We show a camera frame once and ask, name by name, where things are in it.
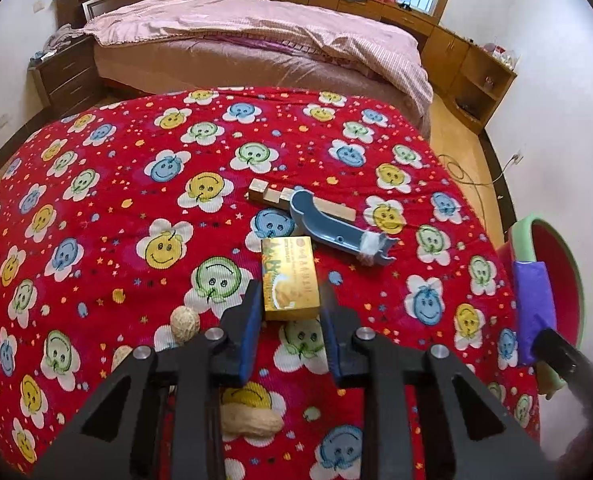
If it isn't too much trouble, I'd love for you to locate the small peanut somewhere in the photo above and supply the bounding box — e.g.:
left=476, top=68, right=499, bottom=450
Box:
left=111, top=345, right=134, bottom=376

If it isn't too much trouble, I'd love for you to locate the red flower-print tablecloth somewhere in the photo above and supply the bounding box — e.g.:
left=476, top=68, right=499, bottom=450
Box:
left=0, top=86, right=542, bottom=480

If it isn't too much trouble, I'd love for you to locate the pink blanket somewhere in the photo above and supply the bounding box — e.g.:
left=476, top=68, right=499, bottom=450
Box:
left=83, top=0, right=435, bottom=116

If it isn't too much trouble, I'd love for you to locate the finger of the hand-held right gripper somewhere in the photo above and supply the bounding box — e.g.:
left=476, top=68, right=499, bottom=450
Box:
left=533, top=327, right=593, bottom=411

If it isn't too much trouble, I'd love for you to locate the blue plastic part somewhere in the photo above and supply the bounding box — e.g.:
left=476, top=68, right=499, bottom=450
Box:
left=289, top=189, right=397, bottom=267

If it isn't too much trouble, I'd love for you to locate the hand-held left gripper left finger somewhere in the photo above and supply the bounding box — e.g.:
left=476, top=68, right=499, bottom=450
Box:
left=31, top=280, right=264, bottom=480

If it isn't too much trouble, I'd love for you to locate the coiled floor cable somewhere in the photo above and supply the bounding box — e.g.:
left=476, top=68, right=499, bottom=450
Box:
left=439, top=154, right=507, bottom=188

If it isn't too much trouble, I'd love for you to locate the wooden corner shelf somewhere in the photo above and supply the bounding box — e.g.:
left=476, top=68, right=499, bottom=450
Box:
left=447, top=42, right=518, bottom=135

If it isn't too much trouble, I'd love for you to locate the pale crumpled cloth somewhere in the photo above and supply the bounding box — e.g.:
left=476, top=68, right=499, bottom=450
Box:
left=44, top=24, right=84, bottom=53

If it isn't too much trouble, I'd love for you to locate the purple packet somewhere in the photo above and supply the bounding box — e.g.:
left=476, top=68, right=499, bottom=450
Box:
left=513, top=260, right=560, bottom=366

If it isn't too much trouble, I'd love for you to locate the long wooden desk cabinet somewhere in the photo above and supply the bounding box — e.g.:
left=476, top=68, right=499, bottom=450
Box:
left=255, top=0, right=470, bottom=92

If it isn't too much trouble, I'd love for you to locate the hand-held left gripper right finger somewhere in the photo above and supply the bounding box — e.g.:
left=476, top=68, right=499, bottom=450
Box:
left=319, top=284, right=560, bottom=480

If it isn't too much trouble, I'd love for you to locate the red bin with green rim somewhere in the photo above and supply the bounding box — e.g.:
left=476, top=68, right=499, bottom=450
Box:
left=497, top=216, right=586, bottom=401

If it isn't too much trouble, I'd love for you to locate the round peanut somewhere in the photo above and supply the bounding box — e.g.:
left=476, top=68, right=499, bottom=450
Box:
left=170, top=307, right=200, bottom=347

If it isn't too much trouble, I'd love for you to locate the wooden bed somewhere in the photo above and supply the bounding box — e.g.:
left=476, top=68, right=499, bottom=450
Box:
left=56, top=0, right=435, bottom=141

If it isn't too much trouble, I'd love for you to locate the wooden block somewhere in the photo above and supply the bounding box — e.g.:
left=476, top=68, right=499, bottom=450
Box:
left=248, top=178, right=297, bottom=209
left=313, top=198, right=357, bottom=223

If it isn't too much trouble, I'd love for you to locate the long peanut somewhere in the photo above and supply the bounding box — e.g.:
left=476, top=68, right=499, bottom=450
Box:
left=220, top=402, right=284, bottom=436

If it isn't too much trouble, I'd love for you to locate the dark wooden nightstand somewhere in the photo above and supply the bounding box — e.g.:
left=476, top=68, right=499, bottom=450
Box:
left=29, top=35, right=104, bottom=118

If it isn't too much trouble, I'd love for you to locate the gold cardboard box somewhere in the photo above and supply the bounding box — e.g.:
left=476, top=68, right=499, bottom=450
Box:
left=260, top=235, right=323, bottom=322

